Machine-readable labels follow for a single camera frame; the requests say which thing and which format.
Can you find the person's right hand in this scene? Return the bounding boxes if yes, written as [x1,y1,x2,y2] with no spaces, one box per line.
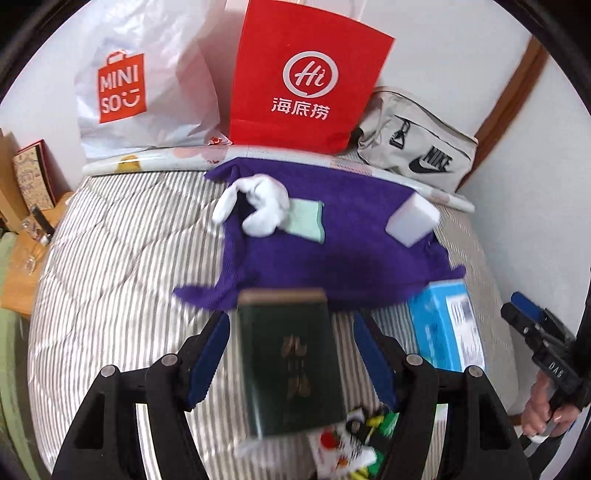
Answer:
[523,371,572,438]

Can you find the square white snack packet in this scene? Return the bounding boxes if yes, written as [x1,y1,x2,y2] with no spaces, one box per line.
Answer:
[310,425,379,477]

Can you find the white plastic shopping bag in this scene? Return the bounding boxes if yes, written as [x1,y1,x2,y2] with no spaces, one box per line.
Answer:
[74,0,232,161]

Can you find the yellow plastic basket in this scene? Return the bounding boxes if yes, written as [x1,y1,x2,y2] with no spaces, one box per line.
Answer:
[352,408,400,480]

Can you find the brown wooden door frame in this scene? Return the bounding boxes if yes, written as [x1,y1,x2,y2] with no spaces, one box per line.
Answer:
[455,37,550,193]

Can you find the rolled printed mat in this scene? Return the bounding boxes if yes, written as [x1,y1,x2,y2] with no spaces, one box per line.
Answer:
[82,142,476,213]

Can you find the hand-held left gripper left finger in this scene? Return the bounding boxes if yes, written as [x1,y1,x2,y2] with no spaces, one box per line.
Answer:
[52,313,232,480]

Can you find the mint green cloth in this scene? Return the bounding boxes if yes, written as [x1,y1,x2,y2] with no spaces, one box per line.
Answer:
[281,198,326,243]

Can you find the white sock bundle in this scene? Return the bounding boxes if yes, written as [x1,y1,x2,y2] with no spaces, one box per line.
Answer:
[212,174,291,239]

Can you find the green fabric seat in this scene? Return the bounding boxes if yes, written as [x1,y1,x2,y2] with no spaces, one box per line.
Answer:
[0,231,52,480]

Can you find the white sponge block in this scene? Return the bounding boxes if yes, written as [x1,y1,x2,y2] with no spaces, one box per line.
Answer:
[385,191,440,248]

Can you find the purple towel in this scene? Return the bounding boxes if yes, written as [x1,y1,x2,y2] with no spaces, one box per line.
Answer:
[173,157,467,312]

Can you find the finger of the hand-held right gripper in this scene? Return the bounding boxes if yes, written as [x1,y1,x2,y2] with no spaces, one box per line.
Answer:
[510,291,550,326]
[501,303,555,347]

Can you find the dark green book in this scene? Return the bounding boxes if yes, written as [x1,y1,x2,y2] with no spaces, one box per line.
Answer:
[236,288,348,440]

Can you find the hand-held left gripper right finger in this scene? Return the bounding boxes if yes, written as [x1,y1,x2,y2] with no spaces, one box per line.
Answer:
[353,310,539,480]

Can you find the beige waist bag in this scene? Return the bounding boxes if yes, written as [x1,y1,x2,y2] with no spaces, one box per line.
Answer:
[355,87,479,193]

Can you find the red paper bag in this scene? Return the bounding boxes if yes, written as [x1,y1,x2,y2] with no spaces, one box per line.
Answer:
[228,0,396,156]

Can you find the blue cardboard box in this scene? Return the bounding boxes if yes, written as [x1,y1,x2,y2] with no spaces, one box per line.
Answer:
[409,278,488,374]

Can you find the wooden nightstand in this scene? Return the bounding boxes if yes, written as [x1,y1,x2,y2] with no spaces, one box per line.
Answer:
[0,191,75,320]

